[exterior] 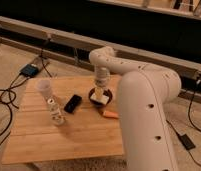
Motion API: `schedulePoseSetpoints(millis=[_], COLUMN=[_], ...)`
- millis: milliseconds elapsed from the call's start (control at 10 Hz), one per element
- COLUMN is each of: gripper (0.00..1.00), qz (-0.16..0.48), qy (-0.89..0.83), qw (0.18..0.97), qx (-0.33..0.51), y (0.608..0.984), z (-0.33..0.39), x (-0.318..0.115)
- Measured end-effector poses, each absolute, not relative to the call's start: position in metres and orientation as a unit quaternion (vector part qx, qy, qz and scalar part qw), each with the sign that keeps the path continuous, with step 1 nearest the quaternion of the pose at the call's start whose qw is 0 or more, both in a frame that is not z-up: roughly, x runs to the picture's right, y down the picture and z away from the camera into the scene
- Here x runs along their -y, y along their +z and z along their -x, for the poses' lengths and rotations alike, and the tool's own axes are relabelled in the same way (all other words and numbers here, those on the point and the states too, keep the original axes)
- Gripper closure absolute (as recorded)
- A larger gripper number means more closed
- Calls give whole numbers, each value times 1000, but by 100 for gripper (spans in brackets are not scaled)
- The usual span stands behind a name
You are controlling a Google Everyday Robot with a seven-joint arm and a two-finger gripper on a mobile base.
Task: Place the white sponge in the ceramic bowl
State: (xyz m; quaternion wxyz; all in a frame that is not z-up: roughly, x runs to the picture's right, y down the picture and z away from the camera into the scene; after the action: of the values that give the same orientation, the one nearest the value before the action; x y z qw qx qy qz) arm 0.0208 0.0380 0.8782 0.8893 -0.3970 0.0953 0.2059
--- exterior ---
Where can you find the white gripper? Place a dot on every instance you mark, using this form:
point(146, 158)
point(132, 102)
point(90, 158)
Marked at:
point(102, 77)

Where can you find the white sponge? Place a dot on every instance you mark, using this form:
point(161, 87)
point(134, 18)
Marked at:
point(96, 98)

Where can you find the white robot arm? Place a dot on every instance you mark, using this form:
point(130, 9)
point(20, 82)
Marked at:
point(141, 92)

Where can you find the dark ceramic bowl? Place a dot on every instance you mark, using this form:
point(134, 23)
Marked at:
point(99, 104)

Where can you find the orange carrot toy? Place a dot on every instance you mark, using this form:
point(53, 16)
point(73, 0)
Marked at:
point(109, 114)

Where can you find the black rectangular block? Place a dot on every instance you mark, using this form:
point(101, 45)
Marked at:
point(74, 101)

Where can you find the clear plastic bottle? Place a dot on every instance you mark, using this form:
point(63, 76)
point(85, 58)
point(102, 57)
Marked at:
point(45, 89)

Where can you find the black power box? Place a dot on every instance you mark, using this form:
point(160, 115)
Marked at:
point(29, 70)

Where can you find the black power adapter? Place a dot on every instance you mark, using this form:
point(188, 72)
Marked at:
point(186, 142)

